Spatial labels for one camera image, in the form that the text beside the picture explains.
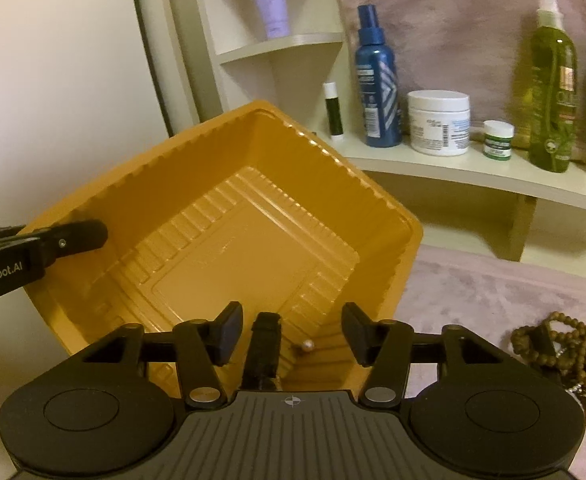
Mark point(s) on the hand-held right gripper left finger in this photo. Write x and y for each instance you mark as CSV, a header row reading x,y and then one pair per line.
x,y
228,337

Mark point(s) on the white panel with black trim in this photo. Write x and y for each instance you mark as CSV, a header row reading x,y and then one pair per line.
x,y
48,85

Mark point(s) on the orange plastic tray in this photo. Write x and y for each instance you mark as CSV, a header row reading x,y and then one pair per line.
x,y
253,220

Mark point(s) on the cream wooden shelf unit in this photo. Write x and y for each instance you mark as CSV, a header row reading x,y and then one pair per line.
x,y
423,166

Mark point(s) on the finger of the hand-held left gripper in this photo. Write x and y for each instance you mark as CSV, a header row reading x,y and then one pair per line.
x,y
75,239

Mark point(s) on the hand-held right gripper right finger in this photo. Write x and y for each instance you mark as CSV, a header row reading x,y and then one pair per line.
x,y
357,334

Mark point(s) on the green spray bottle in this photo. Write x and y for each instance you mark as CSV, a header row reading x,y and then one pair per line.
x,y
553,95

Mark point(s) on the small green-label jar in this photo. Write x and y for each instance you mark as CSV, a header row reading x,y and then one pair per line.
x,y
498,141

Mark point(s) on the white cream jar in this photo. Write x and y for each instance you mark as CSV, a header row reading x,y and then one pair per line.
x,y
439,122

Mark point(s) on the pink fleece blanket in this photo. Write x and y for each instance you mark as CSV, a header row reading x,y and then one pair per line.
x,y
448,35
473,300

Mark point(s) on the white pearl bead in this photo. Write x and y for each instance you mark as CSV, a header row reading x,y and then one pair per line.
x,y
307,346

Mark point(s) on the blue spray bottle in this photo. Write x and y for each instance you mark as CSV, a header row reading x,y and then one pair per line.
x,y
378,75

